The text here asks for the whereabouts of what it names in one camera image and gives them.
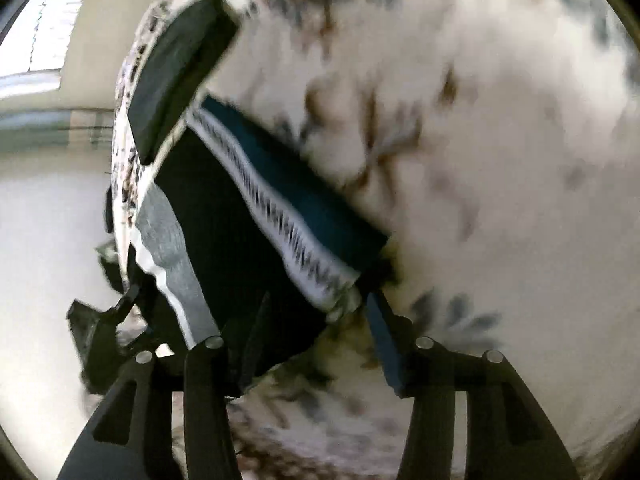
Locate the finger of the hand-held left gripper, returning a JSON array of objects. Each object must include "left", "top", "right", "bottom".
[{"left": 107, "top": 284, "right": 144, "bottom": 329}]

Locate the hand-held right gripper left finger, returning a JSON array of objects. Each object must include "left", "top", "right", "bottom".
[{"left": 56, "top": 290, "right": 274, "bottom": 480}]

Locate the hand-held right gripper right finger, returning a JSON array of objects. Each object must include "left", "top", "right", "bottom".
[{"left": 365, "top": 291, "right": 584, "bottom": 480}]

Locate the striped knit sweater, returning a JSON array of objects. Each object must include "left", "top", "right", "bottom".
[{"left": 127, "top": 95, "right": 394, "bottom": 397}]

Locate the green curtain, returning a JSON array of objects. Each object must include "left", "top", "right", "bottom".
[{"left": 0, "top": 107, "right": 117, "bottom": 154}]

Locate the floral bed sheet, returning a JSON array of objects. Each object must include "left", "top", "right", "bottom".
[{"left": 109, "top": 0, "right": 640, "bottom": 480}]

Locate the folded black garment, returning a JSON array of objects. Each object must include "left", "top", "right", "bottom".
[{"left": 127, "top": 0, "right": 240, "bottom": 166}]

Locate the barred window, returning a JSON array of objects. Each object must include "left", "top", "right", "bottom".
[{"left": 0, "top": 0, "right": 90, "bottom": 92}]

